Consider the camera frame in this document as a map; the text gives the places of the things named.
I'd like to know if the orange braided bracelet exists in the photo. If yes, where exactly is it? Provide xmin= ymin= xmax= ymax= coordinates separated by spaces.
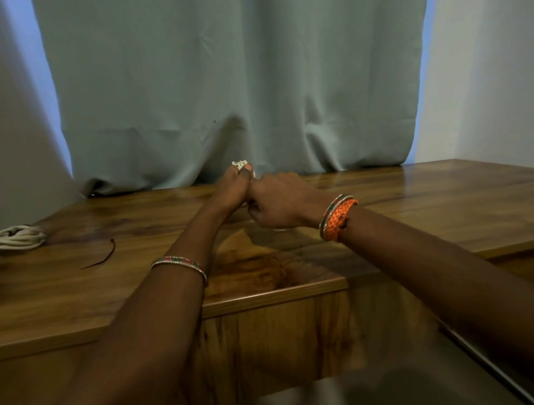
xmin=318 ymin=194 xmax=354 ymax=241
xmin=324 ymin=199 xmax=359 ymax=243

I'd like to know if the person's left forearm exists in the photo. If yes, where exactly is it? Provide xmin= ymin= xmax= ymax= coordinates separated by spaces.
xmin=58 ymin=204 xmax=234 ymax=405

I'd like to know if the person's right hand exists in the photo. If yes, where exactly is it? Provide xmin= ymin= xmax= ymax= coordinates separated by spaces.
xmin=246 ymin=171 xmax=334 ymax=229

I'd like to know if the twisted white cable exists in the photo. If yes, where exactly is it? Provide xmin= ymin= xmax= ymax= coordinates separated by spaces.
xmin=231 ymin=160 xmax=256 ymax=209

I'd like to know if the wooden desk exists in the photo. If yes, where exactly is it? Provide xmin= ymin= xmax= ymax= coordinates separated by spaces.
xmin=0 ymin=158 xmax=534 ymax=405

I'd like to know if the plain white cable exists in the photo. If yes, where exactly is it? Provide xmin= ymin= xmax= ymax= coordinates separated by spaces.
xmin=0 ymin=225 xmax=47 ymax=251

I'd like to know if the teal fabric curtain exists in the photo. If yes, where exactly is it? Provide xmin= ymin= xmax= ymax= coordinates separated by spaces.
xmin=32 ymin=0 xmax=427 ymax=197

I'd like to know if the person's left hand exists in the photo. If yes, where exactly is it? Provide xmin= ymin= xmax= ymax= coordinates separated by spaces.
xmin=208 ymin=163 xmax=255 ymax=218

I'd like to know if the person's right forearm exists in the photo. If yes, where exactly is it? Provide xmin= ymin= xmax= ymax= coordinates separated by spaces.
xmin=338 ymin=204 xmax=534 ymax=359

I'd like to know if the silver beaded bangle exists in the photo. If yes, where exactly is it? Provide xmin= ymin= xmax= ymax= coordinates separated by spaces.
xmin=150 ymin=256 xmax=209 ymax=287

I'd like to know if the short black twist tie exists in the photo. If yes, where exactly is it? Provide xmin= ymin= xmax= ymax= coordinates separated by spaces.
xmin=80 ymin=238 xmax=116 ymax=270

